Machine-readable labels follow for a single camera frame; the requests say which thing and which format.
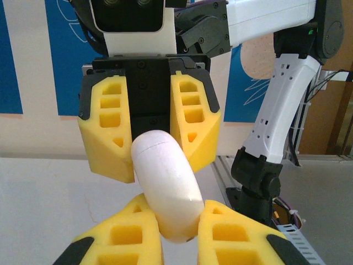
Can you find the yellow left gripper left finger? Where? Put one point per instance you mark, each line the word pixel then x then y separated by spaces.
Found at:
pixel 118 237

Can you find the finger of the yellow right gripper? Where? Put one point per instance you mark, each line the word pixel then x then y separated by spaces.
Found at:
pixel 204 138
pixel 102 149

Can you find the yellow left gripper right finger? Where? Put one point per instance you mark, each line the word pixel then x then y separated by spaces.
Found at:
pixel 234 237

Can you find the earbuds charging case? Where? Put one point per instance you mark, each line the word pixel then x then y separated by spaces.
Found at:
pixel 168 182

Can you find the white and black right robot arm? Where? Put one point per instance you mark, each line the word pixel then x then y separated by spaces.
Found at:
pixel 275 16

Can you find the brown wooden furniture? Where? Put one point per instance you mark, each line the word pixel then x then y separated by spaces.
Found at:
pixel 342 116

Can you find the long aluminium frame rail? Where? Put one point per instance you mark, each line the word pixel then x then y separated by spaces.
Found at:
pixel 223 171

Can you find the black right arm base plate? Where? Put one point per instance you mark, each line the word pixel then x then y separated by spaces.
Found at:
pixel 233 197

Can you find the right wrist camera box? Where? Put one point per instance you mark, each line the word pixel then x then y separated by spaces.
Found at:
pixel 132 38

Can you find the blue floral wall panel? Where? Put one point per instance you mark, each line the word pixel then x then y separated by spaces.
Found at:
pixel 9 69
pixel 63 82
pixel 234 91

